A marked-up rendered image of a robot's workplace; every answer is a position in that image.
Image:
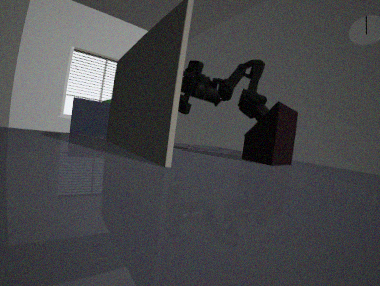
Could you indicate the beige flat board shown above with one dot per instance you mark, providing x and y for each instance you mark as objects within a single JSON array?
[{"x": 147, "y": 85}]

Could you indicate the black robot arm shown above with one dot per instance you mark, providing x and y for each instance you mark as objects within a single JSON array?
[{"x": 251, "y": 103}]

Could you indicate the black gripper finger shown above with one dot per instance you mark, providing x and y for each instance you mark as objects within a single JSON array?
[
  {"x": 183, "y": 99},
  {"x": 189, "y": 72}
]

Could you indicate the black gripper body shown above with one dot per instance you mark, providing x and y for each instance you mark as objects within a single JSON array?
[{"x": 194, "y": 89}]

